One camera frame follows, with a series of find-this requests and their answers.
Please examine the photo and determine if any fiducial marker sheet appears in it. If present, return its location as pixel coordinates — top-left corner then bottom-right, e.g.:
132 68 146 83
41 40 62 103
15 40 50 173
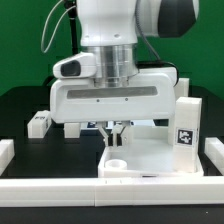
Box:
81 121 114 129

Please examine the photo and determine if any black cable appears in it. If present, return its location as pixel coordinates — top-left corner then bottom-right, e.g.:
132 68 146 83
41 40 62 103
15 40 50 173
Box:
43 75 57 88

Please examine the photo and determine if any white left fence block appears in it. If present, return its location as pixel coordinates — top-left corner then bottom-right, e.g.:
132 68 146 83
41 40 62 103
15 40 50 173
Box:
0 139 15 176

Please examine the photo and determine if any black camera stand pole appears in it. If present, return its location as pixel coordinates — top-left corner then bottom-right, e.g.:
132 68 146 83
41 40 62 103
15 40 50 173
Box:
64 0 78 54

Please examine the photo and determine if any white cable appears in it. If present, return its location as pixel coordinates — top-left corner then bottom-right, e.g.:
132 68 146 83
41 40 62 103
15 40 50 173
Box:
40 0 77 55

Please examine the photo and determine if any white desk top tray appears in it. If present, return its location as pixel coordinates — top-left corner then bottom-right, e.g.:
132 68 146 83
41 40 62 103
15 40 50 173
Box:
98 125 204 178

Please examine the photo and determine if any white right fence block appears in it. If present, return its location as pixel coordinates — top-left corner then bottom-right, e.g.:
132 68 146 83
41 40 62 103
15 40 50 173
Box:
205 137 224 176

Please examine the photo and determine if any white front fence bar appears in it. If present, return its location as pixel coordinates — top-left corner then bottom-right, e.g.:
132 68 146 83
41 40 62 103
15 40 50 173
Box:
0 176 224 207

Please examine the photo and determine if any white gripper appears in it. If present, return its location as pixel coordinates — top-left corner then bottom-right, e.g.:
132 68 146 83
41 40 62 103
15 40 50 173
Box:
49 66 178 148

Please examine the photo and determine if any white fence block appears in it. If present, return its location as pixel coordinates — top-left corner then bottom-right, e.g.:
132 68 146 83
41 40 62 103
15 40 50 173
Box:
205 137 224 176
0 139 15 176

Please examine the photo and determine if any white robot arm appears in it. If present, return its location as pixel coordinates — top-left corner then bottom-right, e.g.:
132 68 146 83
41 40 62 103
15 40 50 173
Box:
50 0 199 132

